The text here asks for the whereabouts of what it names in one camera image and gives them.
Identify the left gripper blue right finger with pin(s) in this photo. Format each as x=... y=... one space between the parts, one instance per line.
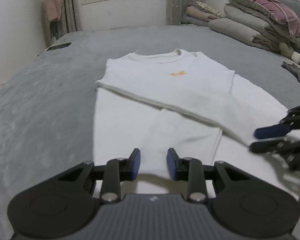
x=172 y=159

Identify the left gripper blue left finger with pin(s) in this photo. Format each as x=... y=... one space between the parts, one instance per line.
x=135 y=159

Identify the pink pillow on quilts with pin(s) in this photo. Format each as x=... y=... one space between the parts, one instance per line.
x=277 y=12

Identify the black phone on bed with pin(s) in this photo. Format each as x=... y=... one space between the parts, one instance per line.
x=55 y=47

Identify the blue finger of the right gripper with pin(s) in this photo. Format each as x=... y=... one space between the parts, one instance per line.
x=279 y=130
x=266 y=146

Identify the beige left curtain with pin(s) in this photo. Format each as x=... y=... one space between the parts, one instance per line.
x=70 y=20

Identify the dark grey garment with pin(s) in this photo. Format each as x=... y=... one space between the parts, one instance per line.
x=293 y=69

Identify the cream plush toy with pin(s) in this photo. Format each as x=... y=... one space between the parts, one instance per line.
x=289 y=52

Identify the rolled pink beige blanket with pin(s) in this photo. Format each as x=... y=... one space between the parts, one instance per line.
x=200 y=14

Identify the white long sleeve sweatshirt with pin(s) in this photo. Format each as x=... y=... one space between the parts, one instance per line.
x=191 y=103

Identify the grey bed blanket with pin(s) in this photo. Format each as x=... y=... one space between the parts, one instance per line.
x=46 y=110

